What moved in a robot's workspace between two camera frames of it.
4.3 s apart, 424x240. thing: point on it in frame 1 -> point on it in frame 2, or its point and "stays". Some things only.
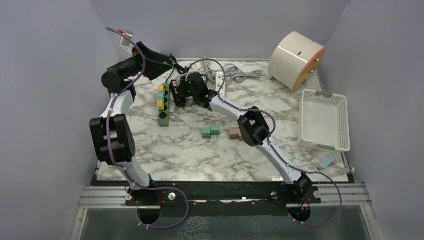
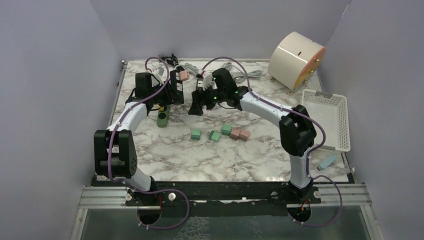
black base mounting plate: x=218 y=199 stays
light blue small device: x=327 y=162 stays
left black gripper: x=154 y=65 -> x=168 y=99
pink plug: x=233 y=134 stays
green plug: x=215 y=129 -> x=226 y=129
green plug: x=206 y=133 -> x=214 y=136
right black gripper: x=183 y=87 -> x=200 y=99
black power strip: x=175 y=90 stays
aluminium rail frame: x=333 y=196 stays
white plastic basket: x=324 y=121 stays
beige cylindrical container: x=295 y=61 stays
